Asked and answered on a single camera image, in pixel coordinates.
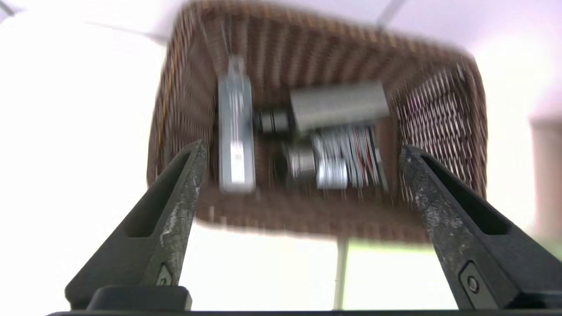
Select light green plastic tray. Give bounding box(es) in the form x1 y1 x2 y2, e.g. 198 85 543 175
334 239 562 310

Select clear plastic case with barcode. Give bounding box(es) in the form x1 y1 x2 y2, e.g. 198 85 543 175
217 55 256 193

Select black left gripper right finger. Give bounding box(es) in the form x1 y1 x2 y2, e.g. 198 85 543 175
399 145 562 310

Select dark brown wicker basket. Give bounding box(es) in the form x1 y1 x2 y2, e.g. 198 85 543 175
147 0 489 244

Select dark green pump bottle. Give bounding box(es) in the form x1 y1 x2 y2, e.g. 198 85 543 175
255 81 390 134

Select dark conical cosmetic tube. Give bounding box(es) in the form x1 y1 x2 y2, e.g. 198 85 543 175
285 125 389 190

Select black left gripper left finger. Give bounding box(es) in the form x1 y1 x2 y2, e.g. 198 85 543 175
65 140 208 310

